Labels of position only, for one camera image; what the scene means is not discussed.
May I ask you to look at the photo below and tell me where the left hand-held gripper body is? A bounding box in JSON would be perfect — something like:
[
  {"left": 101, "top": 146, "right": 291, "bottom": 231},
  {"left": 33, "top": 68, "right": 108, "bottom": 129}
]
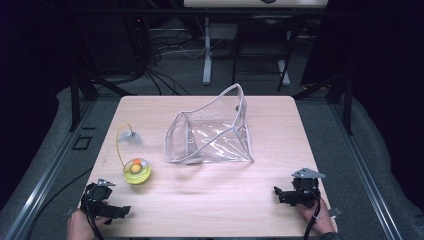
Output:
[{"left": 79, "top": 178, "right": 117, "bottom": 216}]

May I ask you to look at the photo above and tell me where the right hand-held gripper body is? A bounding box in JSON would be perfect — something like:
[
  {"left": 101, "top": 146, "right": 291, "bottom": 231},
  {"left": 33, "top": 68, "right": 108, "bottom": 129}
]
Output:
[{"left": 290, "top": 167, "right": 326, "bottom": 209}]

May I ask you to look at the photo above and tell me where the person's left hand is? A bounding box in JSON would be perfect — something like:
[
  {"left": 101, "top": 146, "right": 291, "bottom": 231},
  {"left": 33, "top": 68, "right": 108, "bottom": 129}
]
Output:
[{"left": 66, "top": 208, "right": 111, "bottom": 240}]

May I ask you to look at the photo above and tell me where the person's right hand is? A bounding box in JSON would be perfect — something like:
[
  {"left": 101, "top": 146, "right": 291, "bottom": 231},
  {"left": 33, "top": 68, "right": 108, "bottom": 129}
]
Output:
[{"left": 295, "top": 197, "right": 336, "bottom": 236}]

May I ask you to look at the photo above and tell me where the yellow cat toy with feather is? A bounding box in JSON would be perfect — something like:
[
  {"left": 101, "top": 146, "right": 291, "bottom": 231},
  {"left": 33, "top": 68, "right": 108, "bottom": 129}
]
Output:
[{"left": 115, "top": 122, "right": 153, "bottom": 186}]

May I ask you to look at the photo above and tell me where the clear plastic zipper bag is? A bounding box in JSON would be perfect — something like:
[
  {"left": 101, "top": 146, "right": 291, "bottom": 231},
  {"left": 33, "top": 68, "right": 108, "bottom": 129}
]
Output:
[{"left": 163, "top": 82, "right": 255, "bottom": 166}]

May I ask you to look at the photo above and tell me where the black metal stand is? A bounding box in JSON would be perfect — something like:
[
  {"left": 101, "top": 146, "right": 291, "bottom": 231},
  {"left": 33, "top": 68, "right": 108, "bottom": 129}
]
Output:
[
  {"left": 292, "top": 64, "right": 355, "bottom": 136},
  {"left": 67, "top": 63, "right": 138, "bottom": 133}
]

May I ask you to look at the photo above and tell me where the white desk leg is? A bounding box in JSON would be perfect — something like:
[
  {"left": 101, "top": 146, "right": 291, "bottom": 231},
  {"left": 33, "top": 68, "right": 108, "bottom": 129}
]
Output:
[
  {"left": 202, "top": 16, "right": 214, "bottom": 86},
  {"left": 277, "top": 31, "right": 292, "bottom": 87}
]

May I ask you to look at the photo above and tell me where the black chair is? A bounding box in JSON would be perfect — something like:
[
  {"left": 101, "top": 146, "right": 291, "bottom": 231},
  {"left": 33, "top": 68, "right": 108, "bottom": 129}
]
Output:
[{"left": 231, "top": 14, "right": 303, "bottom": 93}]

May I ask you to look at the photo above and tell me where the white desk top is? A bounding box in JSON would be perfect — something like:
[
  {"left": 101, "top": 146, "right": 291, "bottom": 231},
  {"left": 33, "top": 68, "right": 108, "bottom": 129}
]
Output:
[{"left": 183, "top": 0, "right": 330, "bottom": 9}]

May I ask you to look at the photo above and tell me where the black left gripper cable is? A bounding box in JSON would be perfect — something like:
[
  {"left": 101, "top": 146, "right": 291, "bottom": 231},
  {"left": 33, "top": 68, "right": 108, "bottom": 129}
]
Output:
[{"left": 81, "top": 193, "right": 106, "bottom": 240}]

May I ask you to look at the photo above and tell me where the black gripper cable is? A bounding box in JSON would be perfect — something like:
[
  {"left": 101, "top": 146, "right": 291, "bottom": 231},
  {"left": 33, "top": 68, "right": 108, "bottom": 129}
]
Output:
[
  {"left": 302, "top": 186, "right": 322, "bottom": 240},
  {"left": 81, "top": 193, "right": 106, "bottom": 240}
]

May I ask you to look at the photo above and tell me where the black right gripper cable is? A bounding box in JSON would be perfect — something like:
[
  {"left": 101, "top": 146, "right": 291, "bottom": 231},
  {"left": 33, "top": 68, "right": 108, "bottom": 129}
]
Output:
[{"left": 302, "top": 186, "right": 322, "bottom": 240}]

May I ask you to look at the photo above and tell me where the black floor cable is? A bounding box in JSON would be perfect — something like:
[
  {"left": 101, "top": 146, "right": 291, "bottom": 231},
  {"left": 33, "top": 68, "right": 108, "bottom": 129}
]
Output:
[{"left": 25, "top": 166, "right": 95, "bottom": 240}]

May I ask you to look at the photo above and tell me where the grey metal floor rail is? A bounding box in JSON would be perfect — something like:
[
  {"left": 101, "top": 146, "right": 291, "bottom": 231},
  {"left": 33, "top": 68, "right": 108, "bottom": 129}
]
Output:
[
  {"left": 2, "top": 99, "right": 98, "bottom": 240},
  {"left": 329, "top": 101, "right": 405, "bottom": 240}
]

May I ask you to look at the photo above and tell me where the bundle of floor cables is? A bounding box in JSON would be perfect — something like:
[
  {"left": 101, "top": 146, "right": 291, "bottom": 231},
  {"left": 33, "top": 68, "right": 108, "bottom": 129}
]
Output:
[{"left": 141, "top": 28, "right": 209, "bottom": 97}]

